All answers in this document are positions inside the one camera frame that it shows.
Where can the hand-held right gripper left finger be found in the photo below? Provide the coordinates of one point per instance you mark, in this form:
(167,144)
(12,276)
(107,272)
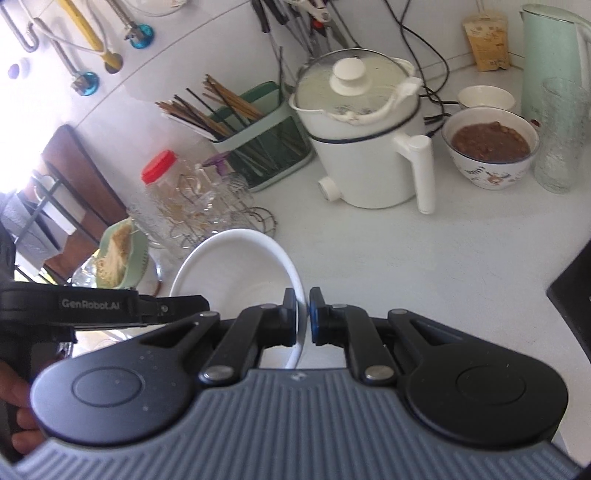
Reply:
(288,323)

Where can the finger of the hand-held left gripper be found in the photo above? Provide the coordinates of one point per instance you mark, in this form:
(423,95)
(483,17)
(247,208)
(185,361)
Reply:
(180,308)

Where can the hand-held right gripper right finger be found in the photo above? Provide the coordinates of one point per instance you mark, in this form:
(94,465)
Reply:
(315,318)

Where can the plain white bowl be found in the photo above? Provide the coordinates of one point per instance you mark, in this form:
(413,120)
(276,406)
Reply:
(221,277)

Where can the person's left hand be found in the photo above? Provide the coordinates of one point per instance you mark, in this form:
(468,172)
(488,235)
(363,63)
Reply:
(25,434)

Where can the green colander basket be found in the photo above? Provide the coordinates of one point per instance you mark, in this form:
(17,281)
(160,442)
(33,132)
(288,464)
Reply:
(139,261)

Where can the grey plastic rack container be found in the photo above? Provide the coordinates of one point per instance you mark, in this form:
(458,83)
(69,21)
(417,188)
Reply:
(27,226)

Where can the pale dried noodles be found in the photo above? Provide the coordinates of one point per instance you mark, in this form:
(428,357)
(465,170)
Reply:
(115,254)

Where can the red-lidded clear jar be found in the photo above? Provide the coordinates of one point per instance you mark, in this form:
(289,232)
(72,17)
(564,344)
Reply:
(159,168)

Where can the white electric cooking pot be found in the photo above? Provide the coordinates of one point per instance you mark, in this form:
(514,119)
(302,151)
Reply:
(364,170)

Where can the green chopstick holder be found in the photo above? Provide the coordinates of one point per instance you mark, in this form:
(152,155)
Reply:
(277,152)

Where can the bundle of chopsticks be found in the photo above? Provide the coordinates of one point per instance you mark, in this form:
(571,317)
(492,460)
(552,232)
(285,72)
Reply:
(226,104)

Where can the patterned bowl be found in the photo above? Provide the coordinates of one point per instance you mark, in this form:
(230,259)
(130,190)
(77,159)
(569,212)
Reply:
(489,171)

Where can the metal pipe blue valve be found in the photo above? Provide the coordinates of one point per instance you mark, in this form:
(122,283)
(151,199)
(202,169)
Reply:
(141,36)
(87,84)

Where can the glass pot lid white knob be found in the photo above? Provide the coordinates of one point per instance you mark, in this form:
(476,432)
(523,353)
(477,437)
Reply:
(348,74)

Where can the brown porridge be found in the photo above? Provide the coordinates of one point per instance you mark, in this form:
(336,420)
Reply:
(489,143)

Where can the black stove top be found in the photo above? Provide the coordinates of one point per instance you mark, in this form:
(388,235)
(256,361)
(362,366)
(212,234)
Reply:
(575,295)

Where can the small white bowl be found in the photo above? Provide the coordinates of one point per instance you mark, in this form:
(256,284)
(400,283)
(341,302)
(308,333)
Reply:
(485,97)

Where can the yellow gas pipe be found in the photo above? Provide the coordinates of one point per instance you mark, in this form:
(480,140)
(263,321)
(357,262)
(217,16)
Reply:
(87,27)

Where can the tall textured glass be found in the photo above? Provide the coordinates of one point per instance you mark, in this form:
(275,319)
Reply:
(556,152)

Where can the kitchen scissors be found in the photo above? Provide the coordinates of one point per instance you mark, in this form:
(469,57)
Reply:
(318,14)

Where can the tan paper packet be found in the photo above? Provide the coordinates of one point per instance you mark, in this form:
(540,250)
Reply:
(487,44)

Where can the mint green kettle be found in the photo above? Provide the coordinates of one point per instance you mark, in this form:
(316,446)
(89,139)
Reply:
(549,50)

